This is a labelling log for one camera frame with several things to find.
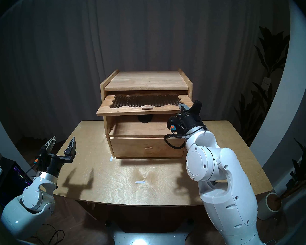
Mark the dark plant in white pot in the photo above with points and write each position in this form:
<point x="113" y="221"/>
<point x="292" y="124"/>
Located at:
<point x="302" y="170"/>

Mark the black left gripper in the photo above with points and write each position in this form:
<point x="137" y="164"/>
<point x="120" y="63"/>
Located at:
<point x="51" y="164"/>

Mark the tall dark leafy plant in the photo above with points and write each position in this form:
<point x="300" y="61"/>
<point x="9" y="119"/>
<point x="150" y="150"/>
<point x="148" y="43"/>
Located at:
<point x="270" y="50"/>

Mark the black computer with coloured lights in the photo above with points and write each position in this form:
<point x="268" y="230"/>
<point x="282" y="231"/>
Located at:
<point x="12" y="175"/>

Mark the grey curtain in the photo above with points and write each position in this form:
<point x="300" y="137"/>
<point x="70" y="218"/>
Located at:
<point x="142" y="30"/>

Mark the black sock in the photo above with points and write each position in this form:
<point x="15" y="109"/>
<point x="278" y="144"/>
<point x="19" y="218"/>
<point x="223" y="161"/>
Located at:
<point x="145" y="118"/>

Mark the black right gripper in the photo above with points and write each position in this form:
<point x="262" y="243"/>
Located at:
<point x="188" y="122"/>

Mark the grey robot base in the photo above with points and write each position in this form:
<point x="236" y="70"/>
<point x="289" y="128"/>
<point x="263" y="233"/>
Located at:
<point x="148" y="238"/>

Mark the white round plant pot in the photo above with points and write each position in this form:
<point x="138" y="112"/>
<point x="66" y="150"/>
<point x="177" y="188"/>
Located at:
<point x="264" y="208"/>

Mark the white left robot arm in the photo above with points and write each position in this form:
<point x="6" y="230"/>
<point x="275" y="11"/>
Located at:
<point x="28" y="206"/>

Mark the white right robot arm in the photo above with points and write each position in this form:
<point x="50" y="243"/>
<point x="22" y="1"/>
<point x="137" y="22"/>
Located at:
<point x="224" y="191"/>

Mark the white plant tag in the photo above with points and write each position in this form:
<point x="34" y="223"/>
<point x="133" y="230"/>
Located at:
<point x="266" y="83"/>

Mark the wooden drawer with peg knob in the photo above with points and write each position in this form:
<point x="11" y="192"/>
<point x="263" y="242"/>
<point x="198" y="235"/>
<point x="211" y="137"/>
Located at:
<point x="132" y="147"/>

